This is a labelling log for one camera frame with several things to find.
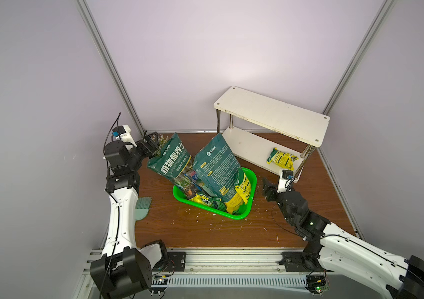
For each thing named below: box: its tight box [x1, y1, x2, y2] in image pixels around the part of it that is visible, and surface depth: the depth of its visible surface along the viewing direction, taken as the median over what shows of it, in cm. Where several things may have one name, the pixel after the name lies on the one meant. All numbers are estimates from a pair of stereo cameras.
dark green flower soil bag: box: [147, 132, 192, 181], surface depth 82 cm
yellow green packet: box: [188, 193, 222, 207], surface depth 79 cm
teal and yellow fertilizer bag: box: [192, 132, 252, 214], surface depth 81 cm
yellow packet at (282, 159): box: [266, 147, 300, 172], surface depth 94 cm
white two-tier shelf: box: [213, 85, 330, 179], surface depth 87 cm
